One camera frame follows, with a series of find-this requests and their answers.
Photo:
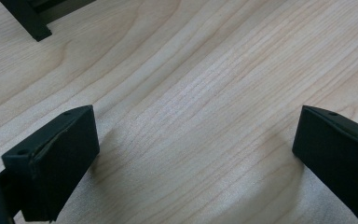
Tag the black two-tier metal rack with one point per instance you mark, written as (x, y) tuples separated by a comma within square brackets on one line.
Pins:
[(31, 18)]

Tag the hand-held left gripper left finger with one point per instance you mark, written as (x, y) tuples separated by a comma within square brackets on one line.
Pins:
[(52, 168)]

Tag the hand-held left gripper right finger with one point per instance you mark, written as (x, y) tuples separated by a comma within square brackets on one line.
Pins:
[(341, 161)]

